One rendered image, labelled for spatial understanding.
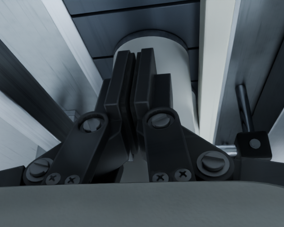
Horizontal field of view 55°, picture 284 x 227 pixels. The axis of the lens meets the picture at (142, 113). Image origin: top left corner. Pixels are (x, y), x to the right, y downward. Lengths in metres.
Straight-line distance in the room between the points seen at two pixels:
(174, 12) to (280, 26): 0.12
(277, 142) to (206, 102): 0.20
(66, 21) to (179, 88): 0.08
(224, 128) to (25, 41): 0.29
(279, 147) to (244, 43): 0.16
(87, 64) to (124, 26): 0.05
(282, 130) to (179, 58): 0.19
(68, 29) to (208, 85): 0.09
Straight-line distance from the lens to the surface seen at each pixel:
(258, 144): 0.28
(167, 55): 0.16
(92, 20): 0.17
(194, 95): 0.22
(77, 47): 0.19
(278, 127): 0.32
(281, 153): 0.40
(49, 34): 0.26
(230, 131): 0.44
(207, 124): 0.21
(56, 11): 0.18
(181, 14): 0.17
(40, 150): 0.37
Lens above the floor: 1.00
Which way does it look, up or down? 28 degrees down
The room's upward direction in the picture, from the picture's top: 179 degrees counter-clockwise
